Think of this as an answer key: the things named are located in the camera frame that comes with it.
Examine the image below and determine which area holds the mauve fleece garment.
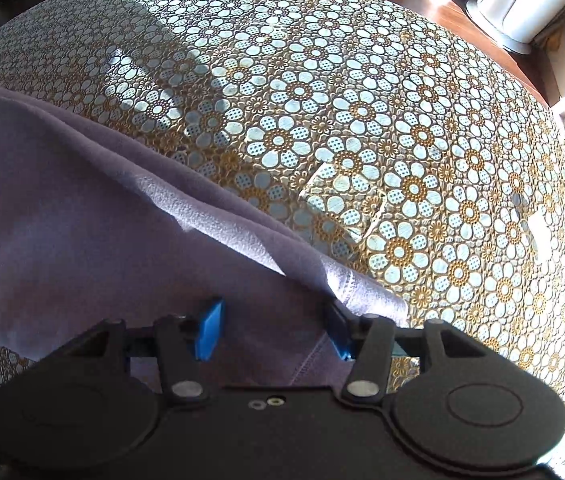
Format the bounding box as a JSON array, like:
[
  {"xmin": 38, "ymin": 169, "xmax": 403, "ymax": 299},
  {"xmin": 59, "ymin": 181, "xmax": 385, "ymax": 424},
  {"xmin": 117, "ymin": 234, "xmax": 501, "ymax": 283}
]
[{"xmin": 0, "ymin": 79, "xmax": 409, "ymax": 392}]

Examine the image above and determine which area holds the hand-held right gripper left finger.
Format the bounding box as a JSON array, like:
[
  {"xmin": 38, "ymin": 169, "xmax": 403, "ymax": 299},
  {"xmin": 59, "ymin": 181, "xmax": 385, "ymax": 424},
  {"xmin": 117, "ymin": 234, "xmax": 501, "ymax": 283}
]
[{"xmin": 70, "ymin": 297, "xmax": 226, "ymax": 408}]

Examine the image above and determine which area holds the floral lace tablecloth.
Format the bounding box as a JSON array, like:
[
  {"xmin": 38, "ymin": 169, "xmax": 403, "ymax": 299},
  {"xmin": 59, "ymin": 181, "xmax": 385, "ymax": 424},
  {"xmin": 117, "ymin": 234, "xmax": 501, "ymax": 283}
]
[{"xmin": 0, "ymin": 0, "xmax": 565, "ymax": 476}]

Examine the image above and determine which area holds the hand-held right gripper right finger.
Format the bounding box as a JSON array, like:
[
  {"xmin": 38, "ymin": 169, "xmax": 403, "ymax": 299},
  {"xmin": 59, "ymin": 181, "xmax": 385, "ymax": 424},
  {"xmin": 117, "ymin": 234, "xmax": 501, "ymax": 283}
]
[{"xmin": 323, "ymin": 300, "xmax": 489, "ymax": 408}]

